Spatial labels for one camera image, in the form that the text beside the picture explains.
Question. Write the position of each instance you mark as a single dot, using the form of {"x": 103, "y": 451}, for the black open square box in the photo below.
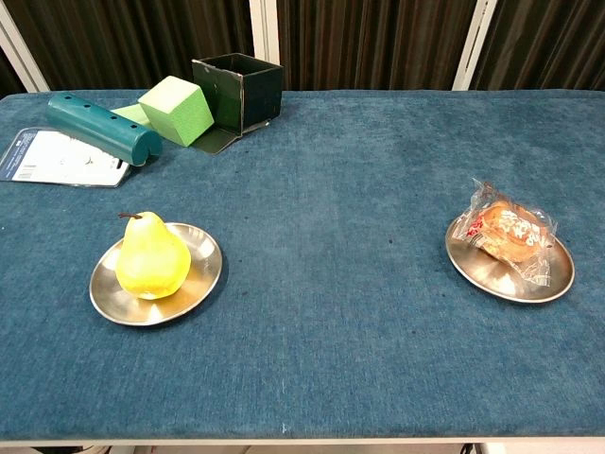
{"x": 260, "y": 94}

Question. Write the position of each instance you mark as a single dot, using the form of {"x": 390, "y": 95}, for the teal cylinder block with holes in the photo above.
{"x": 99, "y": 125}

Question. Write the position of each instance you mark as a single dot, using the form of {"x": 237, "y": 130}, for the dark pleated curtain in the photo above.
{"x": 132, "y": 38}
{"x": 548, "y": 42}
{"x": 373, "y": 42}
{"x": 7, "y": 78}

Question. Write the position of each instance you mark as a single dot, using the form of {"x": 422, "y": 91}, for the round steel plate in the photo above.
{"x": 201, "y": 274}
{"x": 482, "y": 280}

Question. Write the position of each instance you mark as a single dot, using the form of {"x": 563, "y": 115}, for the white blister card package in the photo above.
{"x": 47, "y": 161}

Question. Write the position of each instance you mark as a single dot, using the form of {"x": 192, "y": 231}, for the clear snack packet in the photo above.
{"x": 513, "y": 232}

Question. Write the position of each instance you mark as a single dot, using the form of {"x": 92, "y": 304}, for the blue velvet table cloth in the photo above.
{"x": 331, "y": 284}

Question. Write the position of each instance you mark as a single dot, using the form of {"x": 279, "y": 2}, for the white metal frame post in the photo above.
{"x": 472, "y": 47}
{"x": 264, "y": 42}
{"x": 21, "y": 52}

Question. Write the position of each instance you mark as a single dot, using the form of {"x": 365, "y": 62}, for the light green foam cube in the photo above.
{"x": 175, "y": 110}

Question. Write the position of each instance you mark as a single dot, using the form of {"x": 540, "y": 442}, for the light green foam wedge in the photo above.
{"x": 133, "y": 116}

